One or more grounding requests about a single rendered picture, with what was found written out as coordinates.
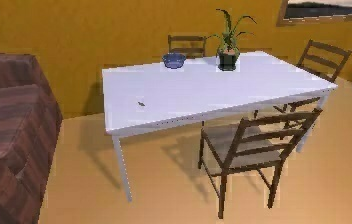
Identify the white table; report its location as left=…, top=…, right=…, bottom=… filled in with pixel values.
left=101, top=50, right=339, bottom=203

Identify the blue bowl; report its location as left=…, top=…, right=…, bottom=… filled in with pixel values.
left=162, top=52, right=187, bottom=70

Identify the brown wooden chair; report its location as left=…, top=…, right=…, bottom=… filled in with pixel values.
left=253, top=39, right=352, bottom=132
left=167, top=34, right=208, bottom=59
left=197, top=107, right=324, bottom=220

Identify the green plant in black pot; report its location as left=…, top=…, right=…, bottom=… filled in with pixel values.
left=207, top=8, right=258, bottom=72

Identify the framed wall picture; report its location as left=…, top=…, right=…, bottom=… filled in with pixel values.
left=276, top=0, right=352, bottom=27

